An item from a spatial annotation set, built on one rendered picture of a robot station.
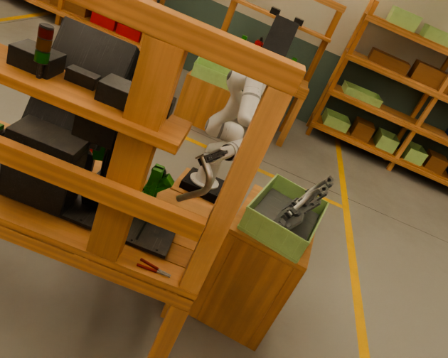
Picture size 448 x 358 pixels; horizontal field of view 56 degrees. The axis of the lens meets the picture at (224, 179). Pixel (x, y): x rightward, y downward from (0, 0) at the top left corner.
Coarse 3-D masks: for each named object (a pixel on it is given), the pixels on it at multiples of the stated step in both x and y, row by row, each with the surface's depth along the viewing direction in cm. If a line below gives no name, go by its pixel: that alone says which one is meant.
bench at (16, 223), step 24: (0, 216) 181; (24, 216) 186; (48, 216) 191; (24, 240) 184; (48, 240) 182; (72, 240) 184; (192, 240) 214; (72, 264) 187; (96, 264) 185; (120, 264) 183; (144, 264) 188; (168, 264) 194; (144, 288) 187; (168, 288) 185; (168, 312) 192; (168, 336) 199
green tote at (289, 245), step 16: (288, 192) 299; (304, 192) 294; (320, 208) 293; (240, 224) 252; (256, 224) 248; (272, 224) 243; (272, 240) 247; (288, 240) 242; (304, 240) 238; (288, 256) 246
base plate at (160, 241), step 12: (0, 168) 203; (72, 204) 201; (60, 216) 192; (72, 216) 194; (84, 216) 197; (132, 228) 202; (144, 228) 206; (156, 228) 209; (132, 240) 195; (144, 240) 198; (156, 240) 201; (168, 240) 204; (156, 252) 194
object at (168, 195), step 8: (0, 120) 238; (96, 160) 240; (96, 168) 233; (144, 184) 237; (160, 192) 236; (168, 192) 239; (176, 192) 242; (168, 200) 232; (176, 200) 235; (184, 200) 238; (192, 200) 241; (184, 208) 232; (192, 208) 235; (200, 208) 237; (208, 208) 240; (208, 216) 234
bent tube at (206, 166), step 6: (198, 156) 175; (204, 162) 174; (204, 168) 175; (210, 168) 175; (210, 174) 174; (210, 180) 175; (204, 186) 177; (210, 186) 176; (186, 192) 186; (192, 192) 182; (198, 192) 180; (204, 192) 178; (180, 198) 188; (186, 198) 185
